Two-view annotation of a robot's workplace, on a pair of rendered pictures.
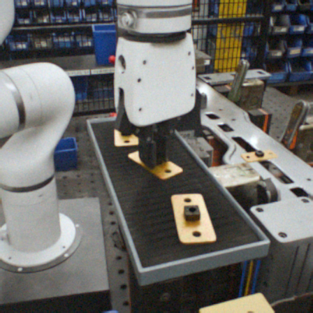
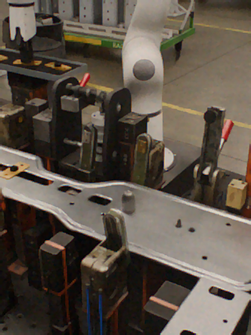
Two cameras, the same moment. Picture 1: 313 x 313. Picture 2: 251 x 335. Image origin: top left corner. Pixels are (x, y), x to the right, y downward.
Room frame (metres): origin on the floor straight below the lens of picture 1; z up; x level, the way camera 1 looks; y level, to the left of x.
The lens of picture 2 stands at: (1.77, -0.78, 1.63)
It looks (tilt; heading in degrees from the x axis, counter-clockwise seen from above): 29 degrees down; 138
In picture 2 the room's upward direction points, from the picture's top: straight up
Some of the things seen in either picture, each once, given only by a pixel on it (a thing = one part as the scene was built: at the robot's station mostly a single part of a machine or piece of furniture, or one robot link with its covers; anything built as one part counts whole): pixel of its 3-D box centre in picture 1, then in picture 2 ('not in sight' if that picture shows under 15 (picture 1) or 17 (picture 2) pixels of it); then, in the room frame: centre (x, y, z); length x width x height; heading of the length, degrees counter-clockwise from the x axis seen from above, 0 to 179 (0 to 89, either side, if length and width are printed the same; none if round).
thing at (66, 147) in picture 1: (64, 154); not in sight; (1.22, 0.36, 0.74); 0.11 x 0.10 x 0.09; 17
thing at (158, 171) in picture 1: (154, 160); (27, 60); (0.44, 0.00, 1.17); 0.08 x 0.04 x 0.01; 38
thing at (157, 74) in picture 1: (154, 72); (23, 19); (0.44, 0.00, 1.29); 0.10 x 0.07 x 0.11; 128
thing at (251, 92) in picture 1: (244, 127); (104, 321); (1.20, -0.33, 0.87); 0.12 x 0.09 x 0.35; 107
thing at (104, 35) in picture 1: (130, 42); not in sight; (1.58, 0.11, 1.10); 0.30 x 0.17 x 0.13; 101
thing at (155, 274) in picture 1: (153, 170); (26, 63); (0.43, 0.00, 1.16); 0.37 x 0.14 x 0.02; 17
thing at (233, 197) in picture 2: not in sight; (229, 250); (1.23, 0.03, 0.88); 0.04 x 0.04 x 0.36; 17
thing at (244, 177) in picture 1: (226, 250); (13, 167); (0.54, -0.15, 0.89); 0.13 x 0.11 x 0.38; 107
